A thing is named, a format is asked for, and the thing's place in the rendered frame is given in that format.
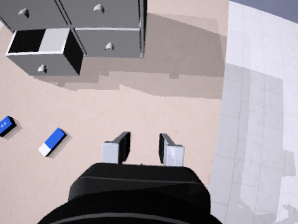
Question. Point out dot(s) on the blue nine-volt battery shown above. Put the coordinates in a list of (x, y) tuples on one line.
[(6, 125)]

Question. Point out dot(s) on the blue and white eraser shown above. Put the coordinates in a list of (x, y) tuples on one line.
[(52, 142)]

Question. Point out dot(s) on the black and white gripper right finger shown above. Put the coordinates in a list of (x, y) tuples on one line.
[(170, 153)]

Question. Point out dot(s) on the grey drawer front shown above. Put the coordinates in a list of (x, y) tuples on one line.
[(33, 13), (117, 12), (54, 61), (110, 41)]

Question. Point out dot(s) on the small grey chest of drawers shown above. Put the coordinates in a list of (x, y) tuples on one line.
[(142, 26)]

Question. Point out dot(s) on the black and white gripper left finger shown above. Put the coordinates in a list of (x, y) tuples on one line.
[(116, 151)]

